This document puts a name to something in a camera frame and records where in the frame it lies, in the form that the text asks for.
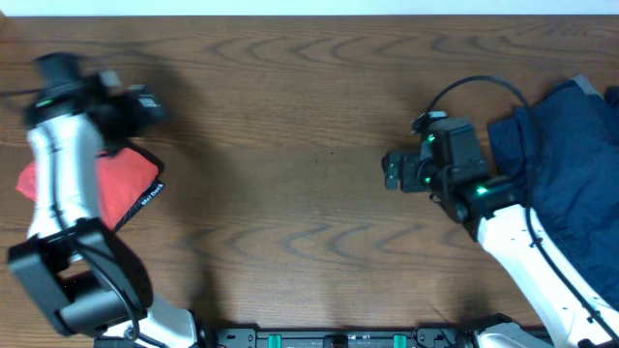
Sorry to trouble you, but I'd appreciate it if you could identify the red printed t-shirt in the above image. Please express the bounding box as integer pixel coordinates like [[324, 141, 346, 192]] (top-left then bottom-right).
[[16, 145, 163, 239]]

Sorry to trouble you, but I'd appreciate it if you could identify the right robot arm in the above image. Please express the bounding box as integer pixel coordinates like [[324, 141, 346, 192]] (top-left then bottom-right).
[[381, 151, 618, 347]]

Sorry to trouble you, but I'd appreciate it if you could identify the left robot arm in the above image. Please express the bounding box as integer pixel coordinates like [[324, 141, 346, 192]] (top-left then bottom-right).
[[8, 82, 205, 347]]

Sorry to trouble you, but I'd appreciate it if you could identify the black printed folded shirt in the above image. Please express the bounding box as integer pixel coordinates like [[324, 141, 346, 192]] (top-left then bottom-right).
[[96, 142, 164, 232]]

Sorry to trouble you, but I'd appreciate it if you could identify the navy blue garment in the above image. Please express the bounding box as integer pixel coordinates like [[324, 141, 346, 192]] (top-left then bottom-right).
[[487, 80, 618, 307]]

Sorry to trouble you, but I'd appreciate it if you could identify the right black cable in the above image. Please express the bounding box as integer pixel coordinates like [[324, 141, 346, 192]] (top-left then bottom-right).
[[425, 74, 619, 344]]

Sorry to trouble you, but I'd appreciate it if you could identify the black cable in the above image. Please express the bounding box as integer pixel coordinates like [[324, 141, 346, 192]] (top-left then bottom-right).
[[425, 74, 619, 344], [0, 50, 170, 348]]

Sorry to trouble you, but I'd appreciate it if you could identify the left black cable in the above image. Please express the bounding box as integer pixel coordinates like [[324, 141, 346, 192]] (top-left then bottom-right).
[[0, 50, 170, 348]]

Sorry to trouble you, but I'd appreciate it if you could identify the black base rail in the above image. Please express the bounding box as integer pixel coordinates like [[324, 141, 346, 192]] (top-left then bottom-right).
[[195, 314, 552, 348]]

